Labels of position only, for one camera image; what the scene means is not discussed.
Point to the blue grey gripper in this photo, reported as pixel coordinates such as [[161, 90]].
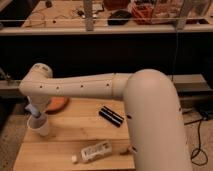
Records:
[[34, 111]]

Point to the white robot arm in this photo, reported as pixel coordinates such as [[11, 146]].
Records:
[[151, 105]]

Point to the orange round plate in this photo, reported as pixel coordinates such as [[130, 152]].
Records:
[[56, 104]]

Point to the clear plastic bottle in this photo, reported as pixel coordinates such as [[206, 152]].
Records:
[[93, 152]]

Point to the black object on bench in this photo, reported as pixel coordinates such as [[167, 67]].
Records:
[[119, 17]]

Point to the orange basket on bench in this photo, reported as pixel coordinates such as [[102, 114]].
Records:
[[142, 14]]

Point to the grey metal rail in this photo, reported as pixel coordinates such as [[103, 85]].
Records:
[[141, 29]]

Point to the grey metal upright post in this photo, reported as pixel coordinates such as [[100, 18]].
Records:
[[88, 15]]

